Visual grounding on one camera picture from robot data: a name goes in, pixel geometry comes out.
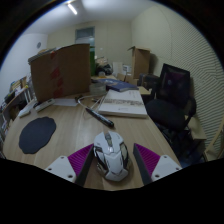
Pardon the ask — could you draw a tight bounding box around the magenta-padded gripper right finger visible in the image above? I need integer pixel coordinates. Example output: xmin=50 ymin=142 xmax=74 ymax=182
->
xmin=133 ymin=142 xmax=183 ymax=186

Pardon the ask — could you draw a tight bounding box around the clear round disc container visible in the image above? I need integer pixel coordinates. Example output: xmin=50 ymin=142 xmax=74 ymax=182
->
xmin=89 ymin=81 xmax=107 ymax=97

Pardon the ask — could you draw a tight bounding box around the white paper sheet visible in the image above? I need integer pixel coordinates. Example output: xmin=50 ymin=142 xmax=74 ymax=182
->
xmin=53 ymin=97 xmax=79 ymax=108

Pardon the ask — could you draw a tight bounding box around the white remote control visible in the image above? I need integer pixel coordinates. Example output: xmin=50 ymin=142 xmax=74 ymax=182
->
xmin=34 ymin=98 xmax=56 ymax=113

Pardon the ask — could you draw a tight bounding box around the white book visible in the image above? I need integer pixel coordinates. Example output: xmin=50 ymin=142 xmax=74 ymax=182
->
xmin=97 ymin=89 xmax=149 ymax=119

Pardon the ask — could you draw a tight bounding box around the small flat white box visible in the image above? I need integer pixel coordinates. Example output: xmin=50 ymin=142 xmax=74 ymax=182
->
xmin=18 ymin=107 xmax=33 ymax=118

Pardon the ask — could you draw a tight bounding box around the dark irregular mouse pad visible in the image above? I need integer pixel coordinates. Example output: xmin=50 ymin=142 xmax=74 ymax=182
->
xmin=18 ymin=116 xmax=57 ymax=155

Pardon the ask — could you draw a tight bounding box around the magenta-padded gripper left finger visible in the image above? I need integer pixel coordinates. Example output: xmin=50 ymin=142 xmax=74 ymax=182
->
xmin=44 ymin=143 xmax=96 ymax=187

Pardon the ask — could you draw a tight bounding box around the black office chair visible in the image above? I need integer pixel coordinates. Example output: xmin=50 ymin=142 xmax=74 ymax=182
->
xmin=145 ymin=63 xmax=198 ymax=149

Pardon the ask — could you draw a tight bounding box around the black marker pen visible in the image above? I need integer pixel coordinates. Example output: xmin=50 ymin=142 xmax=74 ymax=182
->
xmin=85 ymin=106 xmax=115 ymax=128

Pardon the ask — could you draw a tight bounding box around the white cable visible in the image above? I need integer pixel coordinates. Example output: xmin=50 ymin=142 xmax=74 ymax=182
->
xmin=77 ymin=94 xmax=108 ymax=112

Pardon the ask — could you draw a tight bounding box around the blue book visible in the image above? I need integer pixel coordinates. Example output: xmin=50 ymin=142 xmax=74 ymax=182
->
xmin=96 ymin=78 xmax=140 ymax=93

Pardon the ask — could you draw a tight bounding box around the open brown cardboard box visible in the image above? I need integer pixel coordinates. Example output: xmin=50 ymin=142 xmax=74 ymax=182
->
xmin=127 ymin=45 xmax=152 ymax=80

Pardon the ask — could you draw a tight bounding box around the grey wall window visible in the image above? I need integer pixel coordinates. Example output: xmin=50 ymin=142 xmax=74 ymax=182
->
xmin=74 ymin=26 xmax=96 ymax=46

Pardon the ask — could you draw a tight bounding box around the ceiling tube light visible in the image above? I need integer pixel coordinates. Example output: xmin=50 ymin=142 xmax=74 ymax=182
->
xmin=66 ymin=2 xmax=79 ymax=16

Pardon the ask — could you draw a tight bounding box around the large brown cardboard sheet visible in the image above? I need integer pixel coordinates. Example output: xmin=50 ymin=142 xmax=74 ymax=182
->
xmin=29 ymin=43 xmax=92 ymax=103

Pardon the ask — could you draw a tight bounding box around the white and grey computer mouse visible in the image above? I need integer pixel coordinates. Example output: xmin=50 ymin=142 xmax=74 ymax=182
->
xmin=92 ymin=130 xmax=132 ymax=183

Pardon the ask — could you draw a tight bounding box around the shelf unit with books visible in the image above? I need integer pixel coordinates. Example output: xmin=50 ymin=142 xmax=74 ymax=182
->
xmin=0 ymin=75 xmax=34 ymax=141

